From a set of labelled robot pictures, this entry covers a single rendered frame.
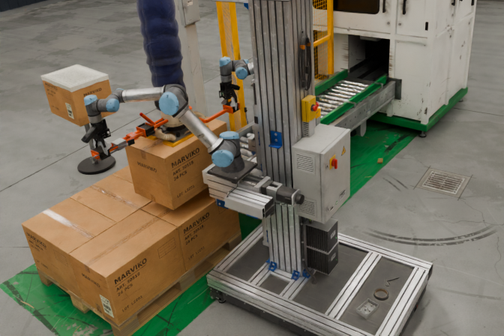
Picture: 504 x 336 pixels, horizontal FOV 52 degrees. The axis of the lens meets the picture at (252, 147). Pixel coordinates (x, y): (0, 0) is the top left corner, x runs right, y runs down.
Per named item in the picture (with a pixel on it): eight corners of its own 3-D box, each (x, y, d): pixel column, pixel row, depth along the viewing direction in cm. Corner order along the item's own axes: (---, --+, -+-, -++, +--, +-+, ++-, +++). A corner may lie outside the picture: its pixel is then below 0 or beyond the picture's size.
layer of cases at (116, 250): (156, 193, 464) (148, 154, 446) (240, 229, 405) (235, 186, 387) (36, 267, 385) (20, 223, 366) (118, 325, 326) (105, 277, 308)
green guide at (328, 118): (383, 82, 544) (384, 74, 540) (393, 84, 538) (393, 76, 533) (297, 143, 438) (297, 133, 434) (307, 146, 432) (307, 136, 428)
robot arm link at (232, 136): (242, 148, 313) (240, 127, 306) (238, 159, 301) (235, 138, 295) (223, 148, 315) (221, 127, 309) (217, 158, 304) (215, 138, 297)
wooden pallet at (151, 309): (159, 205, 471) (156, 192, 464) (242, 244, 412) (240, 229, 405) (40, 281, 392) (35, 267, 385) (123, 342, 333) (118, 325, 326)
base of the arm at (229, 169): (250, 163, 315) (248, 149, 310) (235, 175, 304) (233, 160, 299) (229, 158, 323) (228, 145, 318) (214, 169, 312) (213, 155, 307)
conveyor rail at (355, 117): (391, 97, 546) (391, 80, 537) (395, 97, 543) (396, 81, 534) (254, 200, 393) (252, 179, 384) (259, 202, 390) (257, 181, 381)
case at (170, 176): (193, 157, 405) (187, 110, 386) (232, 170, 382) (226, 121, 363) (134, 193, 365) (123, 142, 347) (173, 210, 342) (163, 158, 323)
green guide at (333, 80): (340, 74, 575) (340, 67, 571) (348, 76, 569) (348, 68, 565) (249, 129, 469) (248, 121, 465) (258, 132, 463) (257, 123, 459)
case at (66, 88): (51, 112, 529) (40, 75, 510) (85, 100, 553) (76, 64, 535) (80, 127, 490) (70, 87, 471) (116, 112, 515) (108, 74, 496)
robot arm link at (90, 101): (94, 99, 289) (79, 99, 291) (98, 116, 294) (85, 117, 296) (100, 94, 296) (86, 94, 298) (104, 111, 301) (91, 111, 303)
